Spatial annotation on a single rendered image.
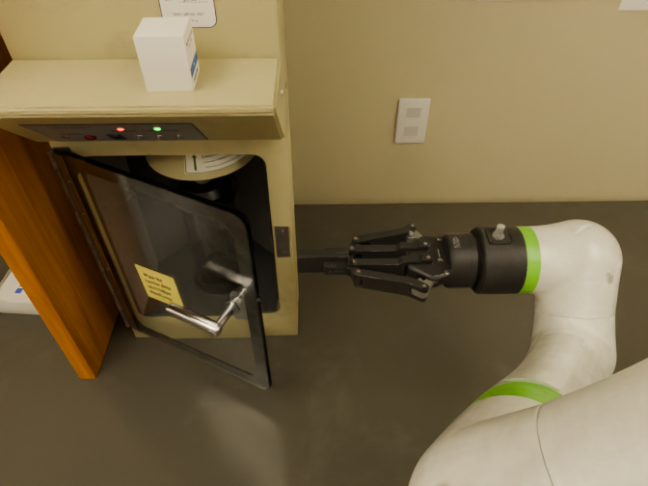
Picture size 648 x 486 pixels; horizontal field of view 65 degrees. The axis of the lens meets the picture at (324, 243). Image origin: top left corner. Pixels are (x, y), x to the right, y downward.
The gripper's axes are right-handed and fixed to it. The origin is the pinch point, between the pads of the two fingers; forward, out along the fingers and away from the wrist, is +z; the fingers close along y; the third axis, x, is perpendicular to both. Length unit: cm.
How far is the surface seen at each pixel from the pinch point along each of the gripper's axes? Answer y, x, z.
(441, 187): -55, 30, -31
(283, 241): -11.3, 7.1, 6.3
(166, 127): -2.9, -19.1, 17.9
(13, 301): -17, 29, 62
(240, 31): -11.0, -26.9, 9.4
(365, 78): -55, 0, -10
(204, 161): -13.5, -7.0, 17.1
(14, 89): -3.4, -23.7, 33.4
